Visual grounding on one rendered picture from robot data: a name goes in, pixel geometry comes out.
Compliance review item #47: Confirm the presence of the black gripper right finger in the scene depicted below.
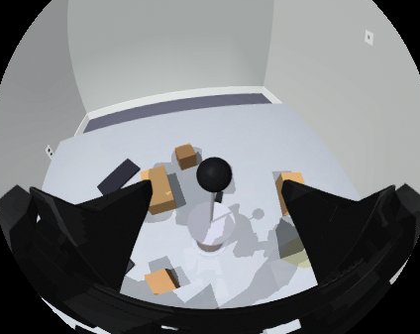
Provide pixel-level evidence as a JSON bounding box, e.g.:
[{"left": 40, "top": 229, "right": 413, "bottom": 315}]
[{"left": 280, "top": 179, "right": 395, "bottom": 284}]

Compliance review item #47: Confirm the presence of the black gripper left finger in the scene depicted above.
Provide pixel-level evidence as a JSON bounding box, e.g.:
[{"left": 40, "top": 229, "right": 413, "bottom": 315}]
[{"left": 29, "top": 179, "right": 153, "bottom": 293}]

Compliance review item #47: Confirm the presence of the glass french press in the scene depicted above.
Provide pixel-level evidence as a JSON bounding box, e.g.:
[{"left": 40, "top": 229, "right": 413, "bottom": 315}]
[{"left": 186, "top": 157, "right": 235, "bottom": 256}]

